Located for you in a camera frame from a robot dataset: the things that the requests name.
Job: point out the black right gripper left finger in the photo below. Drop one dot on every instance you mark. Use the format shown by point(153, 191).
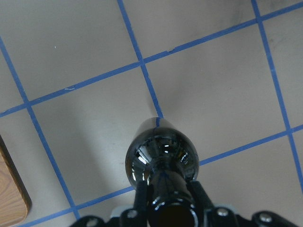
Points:
point(141, 197)

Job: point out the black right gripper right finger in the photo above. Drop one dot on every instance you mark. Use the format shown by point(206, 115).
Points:
point(202, 201)

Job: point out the dark wine bottle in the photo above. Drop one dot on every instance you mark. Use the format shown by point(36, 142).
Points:
point(166, 160)

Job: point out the wooden tray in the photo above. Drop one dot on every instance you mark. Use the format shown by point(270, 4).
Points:
point(15, 203)

